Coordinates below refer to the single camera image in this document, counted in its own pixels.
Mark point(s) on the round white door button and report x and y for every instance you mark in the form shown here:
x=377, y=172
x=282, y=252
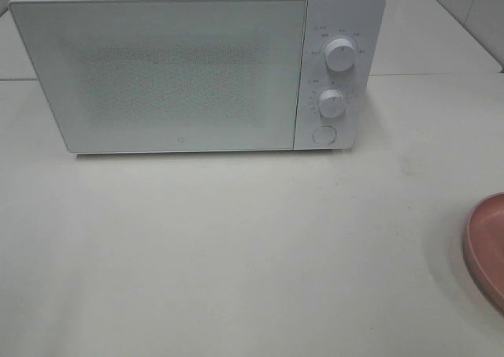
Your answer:
x=325, y=135

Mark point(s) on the white microwave door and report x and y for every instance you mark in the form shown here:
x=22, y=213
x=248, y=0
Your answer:
x=128, y=77

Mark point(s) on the pink round plate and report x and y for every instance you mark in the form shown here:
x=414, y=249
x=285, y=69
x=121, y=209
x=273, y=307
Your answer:
x=483, y=247

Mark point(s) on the lower white timer knob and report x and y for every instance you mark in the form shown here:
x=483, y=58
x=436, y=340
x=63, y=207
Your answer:
x=331, y=103

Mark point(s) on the white microwave oven body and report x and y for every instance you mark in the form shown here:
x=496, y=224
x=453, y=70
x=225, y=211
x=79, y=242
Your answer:
x=324, y=20

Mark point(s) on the upper white power knob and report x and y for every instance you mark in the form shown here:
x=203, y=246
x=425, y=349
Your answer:
x=340, y=53

